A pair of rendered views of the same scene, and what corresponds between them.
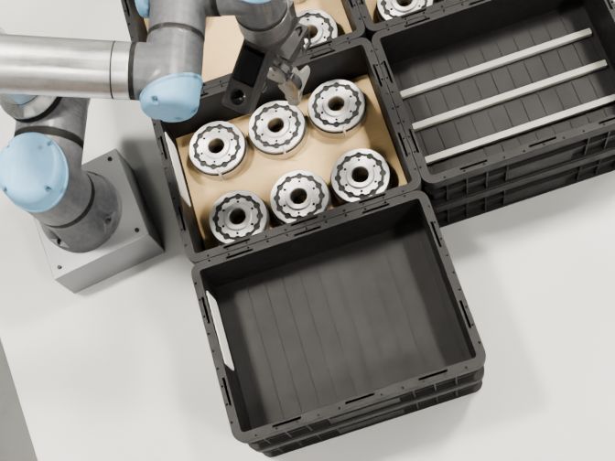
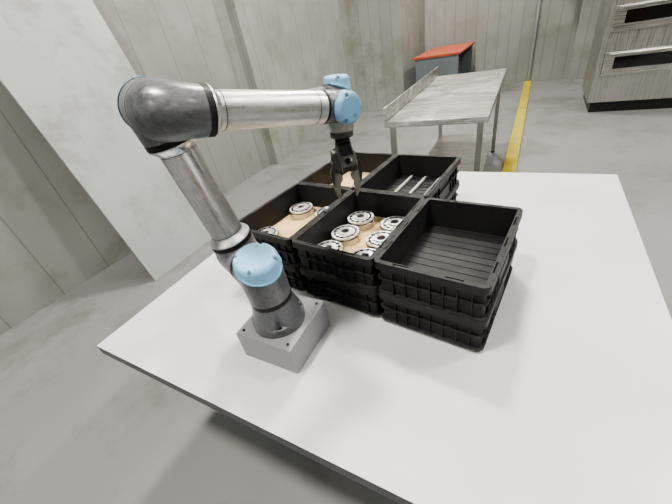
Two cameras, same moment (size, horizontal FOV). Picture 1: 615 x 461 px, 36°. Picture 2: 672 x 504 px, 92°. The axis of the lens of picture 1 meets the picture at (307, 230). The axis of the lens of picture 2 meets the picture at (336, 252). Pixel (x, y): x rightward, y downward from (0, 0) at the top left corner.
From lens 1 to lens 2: 1.26 m
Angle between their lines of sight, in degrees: 47
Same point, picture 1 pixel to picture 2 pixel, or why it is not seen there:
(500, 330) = not seen: hidden behind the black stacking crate
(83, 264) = (301, 334)
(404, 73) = not seen: hidden behind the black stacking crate
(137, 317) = (345, 356)
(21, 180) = (256, 262)
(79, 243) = (293, 319)
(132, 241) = (318, 308)
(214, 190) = not seen: hidden behind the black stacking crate
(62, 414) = (352, 435)
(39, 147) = (256, 246)
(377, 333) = (465, 253)
